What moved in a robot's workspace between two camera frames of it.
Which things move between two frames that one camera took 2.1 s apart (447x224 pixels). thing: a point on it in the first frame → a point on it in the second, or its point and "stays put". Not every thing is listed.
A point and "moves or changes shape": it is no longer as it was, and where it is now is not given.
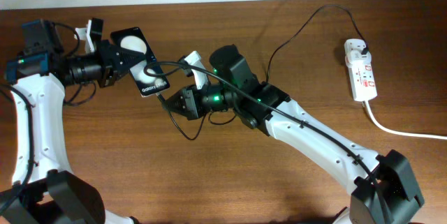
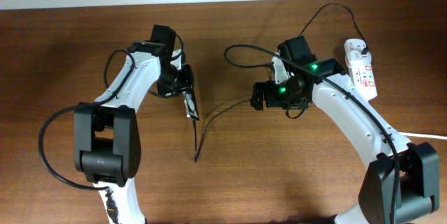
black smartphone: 147,74 moves or changes shape
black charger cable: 360,37 → 215,114
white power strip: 362,81 stays put
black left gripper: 110,56 → 187,80
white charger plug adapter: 353,49 stays put
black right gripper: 194,109 → 269,86
